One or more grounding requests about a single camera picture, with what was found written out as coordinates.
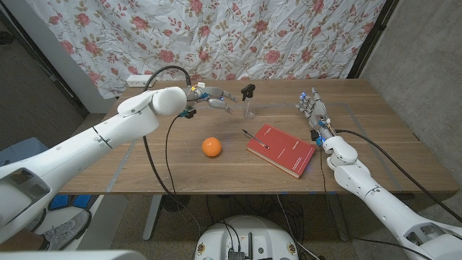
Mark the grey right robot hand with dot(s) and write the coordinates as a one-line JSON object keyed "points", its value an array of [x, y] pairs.
{"points": [[317, 112]]}

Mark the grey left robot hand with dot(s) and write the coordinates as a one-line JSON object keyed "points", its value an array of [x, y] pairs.
{"points": [[216, 94]]}

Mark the black mechanical pencil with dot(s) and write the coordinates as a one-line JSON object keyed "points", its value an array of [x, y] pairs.
{"points": [[255, 139]]}

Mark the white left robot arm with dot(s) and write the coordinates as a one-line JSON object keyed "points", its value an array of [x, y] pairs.
{"points": [[108, 130]]}

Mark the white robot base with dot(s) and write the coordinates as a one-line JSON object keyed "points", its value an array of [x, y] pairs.
{"points": [[245, 234]]}

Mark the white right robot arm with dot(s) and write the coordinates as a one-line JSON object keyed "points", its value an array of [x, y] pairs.
{"points": [[379, 198]]}

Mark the red notebook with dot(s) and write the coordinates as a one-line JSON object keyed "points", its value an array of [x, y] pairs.
{"points": [[285, 151]]}

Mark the clear spray bottle black nozzle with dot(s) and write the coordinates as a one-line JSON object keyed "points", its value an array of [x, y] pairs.
{"points": [[248, 92]]}

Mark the orange fruit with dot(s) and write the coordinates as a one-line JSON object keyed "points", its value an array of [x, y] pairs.
{"points": [[211, 147]]}

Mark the floral backdrop cloth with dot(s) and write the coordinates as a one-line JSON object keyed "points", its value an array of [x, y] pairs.
{"points": [[216, 36]]}

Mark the white power strip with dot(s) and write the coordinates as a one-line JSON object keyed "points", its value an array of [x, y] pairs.
{"points": [[139, 81]]}

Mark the black backdrop stand pole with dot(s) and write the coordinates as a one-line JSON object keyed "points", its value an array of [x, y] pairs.
{"points": [[373, 36]]}

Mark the grey table leg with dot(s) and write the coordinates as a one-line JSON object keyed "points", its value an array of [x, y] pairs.
{"points": [[153, 216], [339, 220]]}

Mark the black round disc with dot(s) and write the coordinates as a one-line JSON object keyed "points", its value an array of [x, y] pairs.
{"points": [[177, 203]]}

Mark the blue floor mat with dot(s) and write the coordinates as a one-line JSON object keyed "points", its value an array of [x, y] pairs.
{"points": [[72, 202]]}

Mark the blue plastic bin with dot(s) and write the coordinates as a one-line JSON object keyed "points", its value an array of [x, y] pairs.
{"points": [[21, 151]]}

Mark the white robot torso shell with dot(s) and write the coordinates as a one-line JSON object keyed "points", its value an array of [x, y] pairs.
{"points": [[72, 255]]}

